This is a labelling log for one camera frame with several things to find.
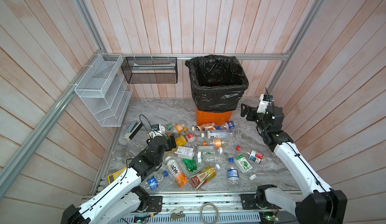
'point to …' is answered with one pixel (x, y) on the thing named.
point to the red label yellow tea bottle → (207, 174)
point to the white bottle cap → (253, 177)
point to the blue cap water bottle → (232, 174)
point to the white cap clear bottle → (211, 156)
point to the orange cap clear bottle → (175, 127)
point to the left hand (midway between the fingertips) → (166, 138)
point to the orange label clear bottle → (216, 142)
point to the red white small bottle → (190, 137)
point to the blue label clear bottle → (152, 182)
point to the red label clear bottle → (253, 155)
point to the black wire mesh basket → (150, 70)
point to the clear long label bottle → (217, 134)
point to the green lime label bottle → (243, 164)
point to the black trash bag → (217, 82)
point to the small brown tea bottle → (205, 126)
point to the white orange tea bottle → (176, 171)
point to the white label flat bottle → (185, 152)
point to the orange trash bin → (203, 117)
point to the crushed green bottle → (190, 164)
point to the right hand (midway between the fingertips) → (249, 104)
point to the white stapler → (133, 129)
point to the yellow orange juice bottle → (180, 141)
